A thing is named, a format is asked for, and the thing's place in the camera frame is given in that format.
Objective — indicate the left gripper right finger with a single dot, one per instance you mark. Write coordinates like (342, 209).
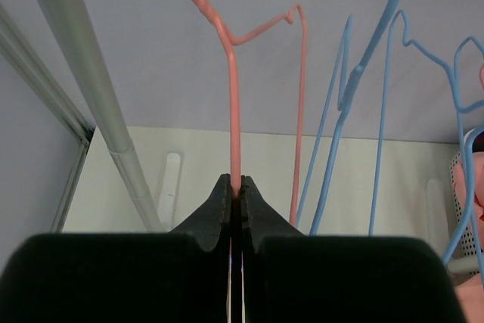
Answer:
(259, 220)

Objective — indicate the pink wire hanger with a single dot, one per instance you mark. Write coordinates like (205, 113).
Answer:
(481, 75)
(229, 41)

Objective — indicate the white metal clothes rack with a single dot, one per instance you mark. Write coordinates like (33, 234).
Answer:
(70, 23)

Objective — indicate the blue wire hanger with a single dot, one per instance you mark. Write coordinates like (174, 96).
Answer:
(406, 42)
(467, 159)
(347, 82)

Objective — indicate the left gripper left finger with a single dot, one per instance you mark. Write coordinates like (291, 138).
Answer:
(206, 223)

